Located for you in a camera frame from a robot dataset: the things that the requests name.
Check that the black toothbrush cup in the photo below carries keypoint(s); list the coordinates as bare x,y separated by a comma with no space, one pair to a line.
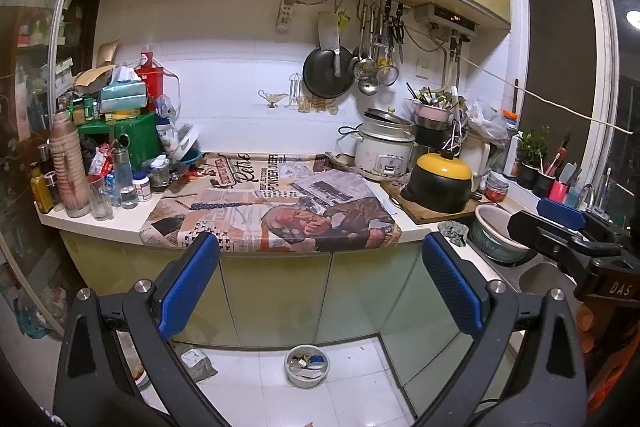
543,184

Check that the green box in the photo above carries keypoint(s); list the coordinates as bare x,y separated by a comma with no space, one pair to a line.
120,134

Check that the white thermos jug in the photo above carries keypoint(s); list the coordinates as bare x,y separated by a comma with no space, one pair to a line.
475,159

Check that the red plastic container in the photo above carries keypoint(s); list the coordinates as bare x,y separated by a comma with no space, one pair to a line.
150,82

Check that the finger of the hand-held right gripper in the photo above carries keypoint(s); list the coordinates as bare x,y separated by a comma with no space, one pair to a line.
540,234
562,213

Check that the grey rag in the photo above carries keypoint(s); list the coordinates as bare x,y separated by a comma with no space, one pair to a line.
452,234

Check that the clear glass bottle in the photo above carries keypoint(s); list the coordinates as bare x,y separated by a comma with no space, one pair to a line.
125,182

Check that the brown paper bag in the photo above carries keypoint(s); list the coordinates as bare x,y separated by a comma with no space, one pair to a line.
92,77

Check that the white floor bowl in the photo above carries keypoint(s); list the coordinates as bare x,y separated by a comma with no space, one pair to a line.
306,374

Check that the wall water heater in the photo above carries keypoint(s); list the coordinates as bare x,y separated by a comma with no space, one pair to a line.
445,14

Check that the black clay pot yellow lid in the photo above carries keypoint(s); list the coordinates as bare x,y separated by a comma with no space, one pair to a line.
440,192

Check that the orange lidded container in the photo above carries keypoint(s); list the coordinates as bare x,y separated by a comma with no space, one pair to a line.
510,119

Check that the white pill bottle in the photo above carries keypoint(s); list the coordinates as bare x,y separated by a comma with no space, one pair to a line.
142,189

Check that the black wok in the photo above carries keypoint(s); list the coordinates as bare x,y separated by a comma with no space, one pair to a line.
320,77

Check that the blue bowl with white strainer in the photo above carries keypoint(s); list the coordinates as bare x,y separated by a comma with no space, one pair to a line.
182,147

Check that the window frame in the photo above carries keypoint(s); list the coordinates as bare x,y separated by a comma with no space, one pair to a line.
560,57

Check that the steel sink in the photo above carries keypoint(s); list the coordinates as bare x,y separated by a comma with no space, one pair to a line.
540,274

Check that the white plastic bottle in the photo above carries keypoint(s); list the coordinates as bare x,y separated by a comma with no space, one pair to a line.
512,157

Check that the steel cleaver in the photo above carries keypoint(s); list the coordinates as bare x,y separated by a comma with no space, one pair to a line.
329,32

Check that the stack of small bowls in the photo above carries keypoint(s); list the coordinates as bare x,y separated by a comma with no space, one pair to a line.
496,189

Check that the white power strip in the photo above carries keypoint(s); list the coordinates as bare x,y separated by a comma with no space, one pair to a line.
286,9

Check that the wooden cutting board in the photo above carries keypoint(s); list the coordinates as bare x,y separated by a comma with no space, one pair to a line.
415,214

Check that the yellow oil bottle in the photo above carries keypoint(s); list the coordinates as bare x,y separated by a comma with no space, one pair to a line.
42,192

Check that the empty drinking glass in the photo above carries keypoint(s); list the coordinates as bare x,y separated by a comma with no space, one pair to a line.
100,202

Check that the glass display cabinet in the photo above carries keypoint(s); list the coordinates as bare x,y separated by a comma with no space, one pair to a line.
30,57

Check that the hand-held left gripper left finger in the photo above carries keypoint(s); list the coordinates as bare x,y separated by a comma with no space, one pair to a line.
190,287

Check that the slotted steel ladle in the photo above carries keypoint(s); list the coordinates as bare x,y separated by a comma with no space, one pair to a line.
364,66

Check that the group of spice jars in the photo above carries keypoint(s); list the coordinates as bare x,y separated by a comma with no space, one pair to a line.
80,107

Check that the black container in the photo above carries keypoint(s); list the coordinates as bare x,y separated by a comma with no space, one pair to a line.
432,136

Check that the steel faucet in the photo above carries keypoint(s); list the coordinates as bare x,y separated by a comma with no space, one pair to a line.
585,197

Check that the newspaper sheet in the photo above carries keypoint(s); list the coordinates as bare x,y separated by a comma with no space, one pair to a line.
240,217

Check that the green patterned bowl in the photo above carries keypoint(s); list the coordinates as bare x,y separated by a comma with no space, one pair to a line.
487,247

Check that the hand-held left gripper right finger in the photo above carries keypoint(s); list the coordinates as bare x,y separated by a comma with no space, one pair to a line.
452,287

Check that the grey bag on floor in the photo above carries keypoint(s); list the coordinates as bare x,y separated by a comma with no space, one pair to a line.
200,364

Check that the teal tissue pack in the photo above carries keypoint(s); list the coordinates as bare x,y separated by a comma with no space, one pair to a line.
122,97

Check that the potted green plant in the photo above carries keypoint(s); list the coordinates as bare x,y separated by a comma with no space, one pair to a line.
532,147

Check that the blue paper cup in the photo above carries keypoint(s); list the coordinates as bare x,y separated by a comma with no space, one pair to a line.
316,361

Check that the crumpled clear plastic bag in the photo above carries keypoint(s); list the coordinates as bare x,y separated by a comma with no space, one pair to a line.
166,107

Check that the pink utensil holder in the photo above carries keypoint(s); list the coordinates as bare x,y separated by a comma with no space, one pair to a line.
430,113

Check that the white wall socket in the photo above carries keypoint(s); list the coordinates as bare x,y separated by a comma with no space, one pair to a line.
424,68

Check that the pink toothbrush cup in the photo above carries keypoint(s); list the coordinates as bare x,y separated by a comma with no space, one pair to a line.
558,192

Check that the white rice cooker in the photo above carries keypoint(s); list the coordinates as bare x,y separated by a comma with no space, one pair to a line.
385,157

